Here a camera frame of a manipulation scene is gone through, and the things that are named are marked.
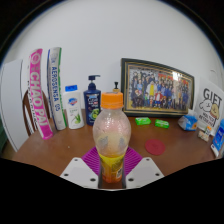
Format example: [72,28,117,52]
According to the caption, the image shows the green and white shuttlecock tube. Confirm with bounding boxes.
[46,46,68,131]

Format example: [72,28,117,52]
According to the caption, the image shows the white blue-capped lotion bottle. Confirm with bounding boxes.
[62,84,85,130]

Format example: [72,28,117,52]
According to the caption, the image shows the blue detergent bottle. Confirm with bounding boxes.
[210,119,224,158]

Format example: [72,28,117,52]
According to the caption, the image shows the blue tissue pack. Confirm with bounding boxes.
[177,113,199,132]

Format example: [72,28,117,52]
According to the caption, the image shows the small beige snack packet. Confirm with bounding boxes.
[197,129,210,143]

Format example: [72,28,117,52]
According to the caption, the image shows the orange-capped clear drink bottle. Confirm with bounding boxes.
[92,91,132,184]

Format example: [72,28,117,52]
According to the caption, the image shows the small orange and white box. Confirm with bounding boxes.
[203,124,213,136]

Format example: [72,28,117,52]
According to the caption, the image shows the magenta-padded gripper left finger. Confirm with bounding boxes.
[59,146,104,190]

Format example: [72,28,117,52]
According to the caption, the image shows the dark blue pump bottle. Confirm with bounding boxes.
[83,74,102,127]

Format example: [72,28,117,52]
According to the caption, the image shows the brown wooden chair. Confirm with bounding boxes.
[22,89,51,137]

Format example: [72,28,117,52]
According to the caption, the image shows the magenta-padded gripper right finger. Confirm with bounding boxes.
[121,146,165,190]

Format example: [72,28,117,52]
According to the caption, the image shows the pink shuttlecock tube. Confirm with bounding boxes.
[27,48,54,141]

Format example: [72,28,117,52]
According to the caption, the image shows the black-framed group picture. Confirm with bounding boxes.
[120,57,195,118]

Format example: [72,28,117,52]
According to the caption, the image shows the flat round red coaster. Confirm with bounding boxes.
[144,138,167,156]

